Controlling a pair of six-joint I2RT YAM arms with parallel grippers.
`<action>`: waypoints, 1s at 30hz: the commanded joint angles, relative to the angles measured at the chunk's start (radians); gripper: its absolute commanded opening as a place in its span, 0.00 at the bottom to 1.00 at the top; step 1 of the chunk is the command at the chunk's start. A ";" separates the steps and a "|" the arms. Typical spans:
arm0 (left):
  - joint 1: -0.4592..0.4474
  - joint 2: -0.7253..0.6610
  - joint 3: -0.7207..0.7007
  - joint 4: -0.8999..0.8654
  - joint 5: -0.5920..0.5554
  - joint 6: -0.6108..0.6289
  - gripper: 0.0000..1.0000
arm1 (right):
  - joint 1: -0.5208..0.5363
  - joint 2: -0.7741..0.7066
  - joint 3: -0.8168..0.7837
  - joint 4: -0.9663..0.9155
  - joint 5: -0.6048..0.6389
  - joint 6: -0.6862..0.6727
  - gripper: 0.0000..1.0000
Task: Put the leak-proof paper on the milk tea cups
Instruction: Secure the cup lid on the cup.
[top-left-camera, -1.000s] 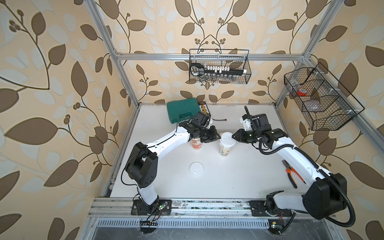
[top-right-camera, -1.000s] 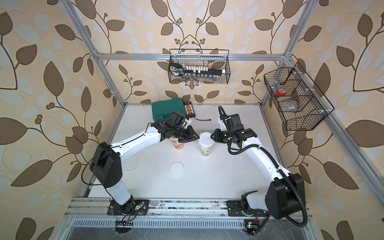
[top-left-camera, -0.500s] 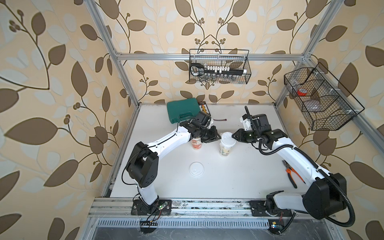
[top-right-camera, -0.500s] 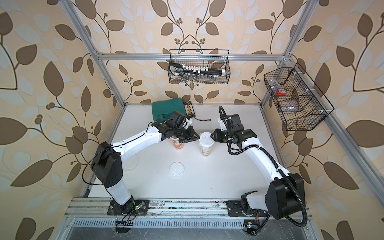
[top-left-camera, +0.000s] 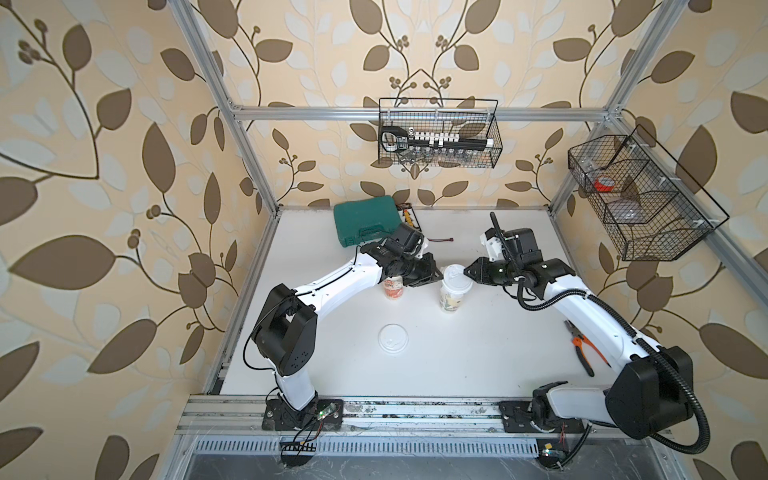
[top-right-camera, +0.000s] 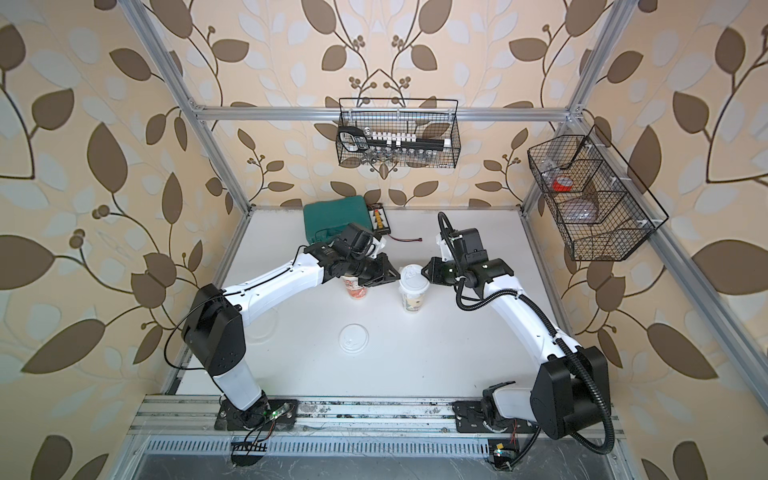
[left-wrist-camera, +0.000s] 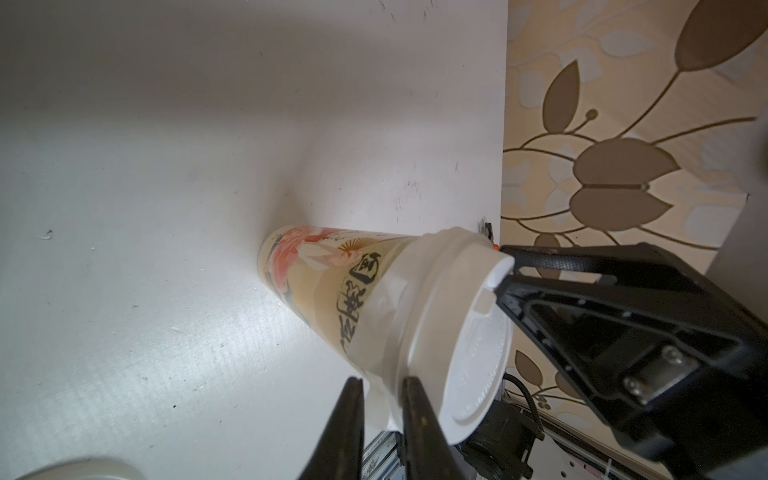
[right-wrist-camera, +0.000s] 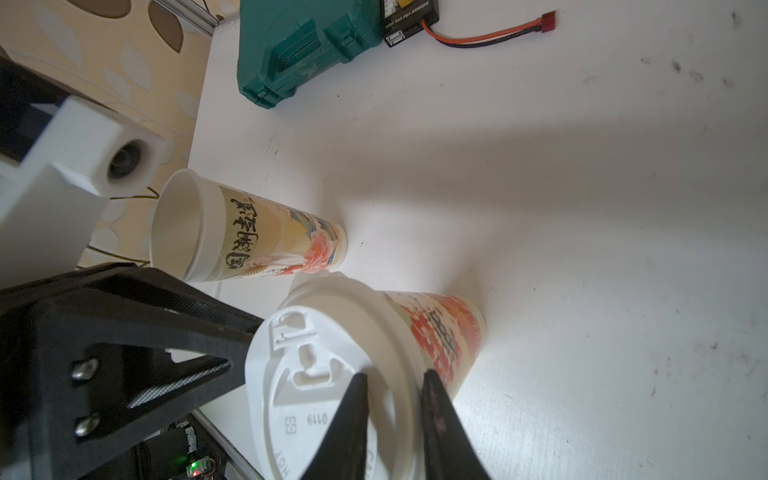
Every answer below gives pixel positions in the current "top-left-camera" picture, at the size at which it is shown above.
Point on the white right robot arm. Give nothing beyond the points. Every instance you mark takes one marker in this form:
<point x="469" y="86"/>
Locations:
<point x="652" y="395"/>

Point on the black wire basket right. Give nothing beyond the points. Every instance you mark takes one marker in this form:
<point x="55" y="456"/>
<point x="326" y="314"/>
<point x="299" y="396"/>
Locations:
<point x="659" y="209"/>

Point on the red object in basket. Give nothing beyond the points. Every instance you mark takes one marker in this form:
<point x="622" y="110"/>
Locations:
<point x="604" y="184"/>

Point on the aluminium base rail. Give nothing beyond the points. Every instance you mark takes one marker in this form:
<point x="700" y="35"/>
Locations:
<point x="409" y="427"/>

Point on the black handled scissors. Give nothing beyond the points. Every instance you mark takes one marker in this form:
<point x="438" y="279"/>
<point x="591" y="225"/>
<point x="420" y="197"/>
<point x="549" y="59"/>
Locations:
<point x="394" y="139"/>

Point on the black wire basket back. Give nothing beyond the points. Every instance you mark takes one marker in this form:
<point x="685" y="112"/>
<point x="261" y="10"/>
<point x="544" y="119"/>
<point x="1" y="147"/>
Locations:
<point x="444" y="132"/>

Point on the paper milk tea cup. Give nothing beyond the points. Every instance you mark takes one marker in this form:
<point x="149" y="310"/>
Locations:
<point x="393" y="287"/>
<point x="451" y="300"/>

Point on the white plastic cup lid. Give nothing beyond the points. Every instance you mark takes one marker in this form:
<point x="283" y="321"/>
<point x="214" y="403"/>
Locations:
<point x="455" y="281"/>

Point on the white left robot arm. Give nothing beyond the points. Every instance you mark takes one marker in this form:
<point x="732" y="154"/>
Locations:
<point x="286" y="327"/>

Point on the black screwdriver bit box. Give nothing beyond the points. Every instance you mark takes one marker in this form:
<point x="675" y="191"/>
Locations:
<point x="408" y="215"/>

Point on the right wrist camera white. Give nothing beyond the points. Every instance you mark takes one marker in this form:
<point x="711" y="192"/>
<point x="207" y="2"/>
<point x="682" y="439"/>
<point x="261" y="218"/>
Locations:
<point x="493" y="246"/>

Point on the black wire basket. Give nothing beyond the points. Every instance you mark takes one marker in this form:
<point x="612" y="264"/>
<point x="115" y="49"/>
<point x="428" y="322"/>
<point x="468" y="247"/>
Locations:
<point x="444" y="132"/>
<point x="659" y="209"/>

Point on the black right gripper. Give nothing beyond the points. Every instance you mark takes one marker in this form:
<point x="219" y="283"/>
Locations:
<point x="480" y="265"/>

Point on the green plastic tool case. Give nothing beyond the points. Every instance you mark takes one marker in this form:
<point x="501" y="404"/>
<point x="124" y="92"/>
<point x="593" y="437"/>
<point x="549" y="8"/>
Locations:
<point x="362" y="221"/>

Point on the clear plastic lid left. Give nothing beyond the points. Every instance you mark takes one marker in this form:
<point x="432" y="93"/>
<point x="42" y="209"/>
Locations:
<point x="393" y="339"/>

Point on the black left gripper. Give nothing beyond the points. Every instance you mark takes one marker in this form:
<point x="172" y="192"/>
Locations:
<point x="429" y="275"/>

